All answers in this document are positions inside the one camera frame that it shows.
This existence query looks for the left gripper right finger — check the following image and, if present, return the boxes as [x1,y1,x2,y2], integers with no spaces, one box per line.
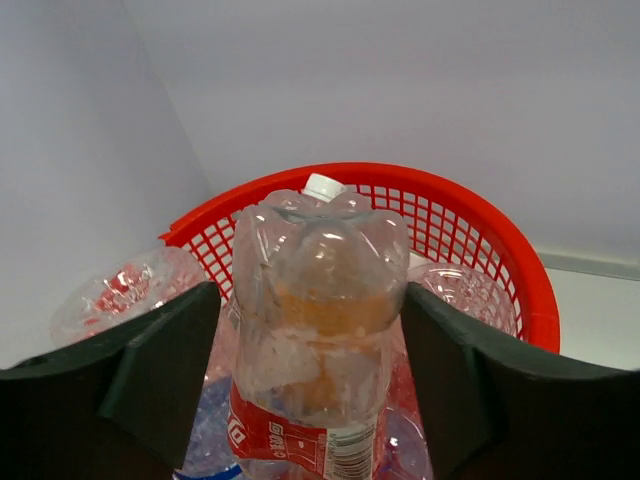
[402,283,639,479]

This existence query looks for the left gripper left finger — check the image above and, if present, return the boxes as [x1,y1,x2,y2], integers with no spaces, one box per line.
[1,281,221,479]

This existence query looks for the clear unlabelled bottle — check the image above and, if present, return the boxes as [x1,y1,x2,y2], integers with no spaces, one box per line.
[50,247,207,348]

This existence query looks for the light blue label bottle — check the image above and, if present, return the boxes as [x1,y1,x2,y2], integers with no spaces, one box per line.
[409,263,517,337]

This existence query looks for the red label clear bottle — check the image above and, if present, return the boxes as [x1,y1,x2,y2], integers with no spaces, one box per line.
[228,190,409,479]

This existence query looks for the white orange label bottle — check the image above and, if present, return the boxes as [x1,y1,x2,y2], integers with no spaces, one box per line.
[302,173,347,203]

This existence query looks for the red plastic mesh bin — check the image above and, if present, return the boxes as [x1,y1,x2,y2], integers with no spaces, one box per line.
[160,162,561,353]

